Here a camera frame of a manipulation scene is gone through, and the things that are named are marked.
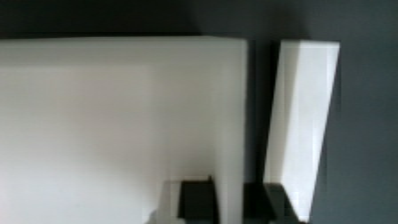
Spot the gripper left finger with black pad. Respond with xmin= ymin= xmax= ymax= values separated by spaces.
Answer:
xmin=178 ymin=177 xmax=220 ymax=224

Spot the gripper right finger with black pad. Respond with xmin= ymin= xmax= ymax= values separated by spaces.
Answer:
xmin=265 ymin=183 xmax=307 ymax=224

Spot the white drawer cabinet box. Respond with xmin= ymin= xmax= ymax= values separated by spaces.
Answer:
xmin=0 ymin=35 xmax=343 ymax=224

